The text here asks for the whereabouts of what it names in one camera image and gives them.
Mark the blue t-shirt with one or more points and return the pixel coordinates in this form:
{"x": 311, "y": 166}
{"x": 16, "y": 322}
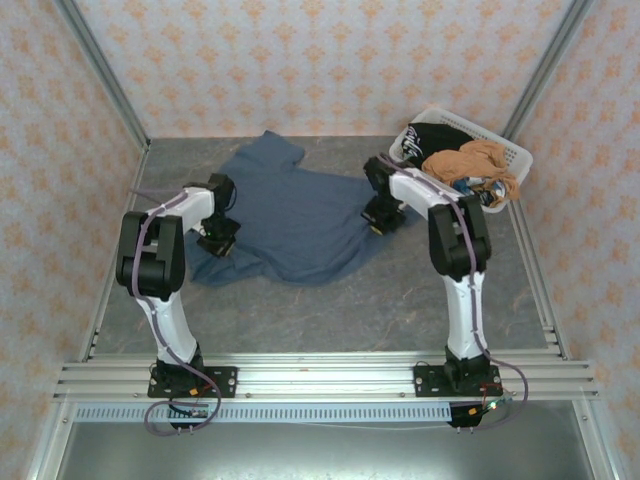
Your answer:
{"x": 300, "y": 225}

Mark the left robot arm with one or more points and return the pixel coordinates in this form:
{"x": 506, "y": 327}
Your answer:
{"x": 170, "y": 325}

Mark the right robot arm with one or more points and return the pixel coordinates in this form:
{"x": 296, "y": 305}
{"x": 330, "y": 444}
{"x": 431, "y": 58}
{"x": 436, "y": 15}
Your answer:
{"x": 465, "y": 310}

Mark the black t-shirt white print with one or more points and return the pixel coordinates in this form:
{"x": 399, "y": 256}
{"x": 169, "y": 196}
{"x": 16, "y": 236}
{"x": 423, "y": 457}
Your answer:
{"x": 435, "y": 135}

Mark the orange-brown t-shirt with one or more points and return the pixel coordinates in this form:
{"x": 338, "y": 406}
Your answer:
{"x": 465, "y": 162}

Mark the blue white patterned garment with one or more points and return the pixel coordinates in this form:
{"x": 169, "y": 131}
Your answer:
{"x": 480, "y": 192}

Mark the white plastic laundry basket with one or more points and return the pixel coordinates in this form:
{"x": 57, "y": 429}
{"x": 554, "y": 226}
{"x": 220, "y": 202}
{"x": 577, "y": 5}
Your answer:
{"x": 515, "y": 157}

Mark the small circuit board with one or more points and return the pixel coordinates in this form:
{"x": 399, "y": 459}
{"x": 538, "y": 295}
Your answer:
{"x": 495, "y": 405}
{"x": 197, "y": 412}

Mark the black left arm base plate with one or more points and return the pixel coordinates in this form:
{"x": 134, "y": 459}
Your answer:
{"x": 225, "y": 382}

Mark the aluminium mounting rail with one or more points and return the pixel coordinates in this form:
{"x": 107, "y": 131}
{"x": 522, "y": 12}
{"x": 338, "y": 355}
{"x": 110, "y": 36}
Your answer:
{"x": 325, "y": 375}

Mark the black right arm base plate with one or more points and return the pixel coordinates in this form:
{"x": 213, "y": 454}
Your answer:
{"x": 427, "y": 380}

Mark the aluminium corner post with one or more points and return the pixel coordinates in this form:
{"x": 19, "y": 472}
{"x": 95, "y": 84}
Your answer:
{"x": 545, "y": 75}
{"x": 100, "y": 70}

